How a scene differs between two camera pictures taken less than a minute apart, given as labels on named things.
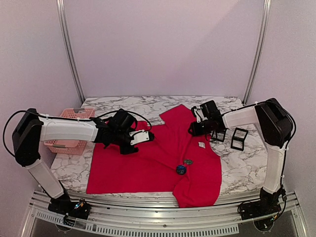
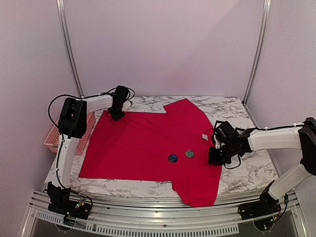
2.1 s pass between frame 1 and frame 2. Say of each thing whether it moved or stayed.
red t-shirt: moved
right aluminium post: stayed
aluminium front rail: stayed
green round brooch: moved
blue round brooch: moved
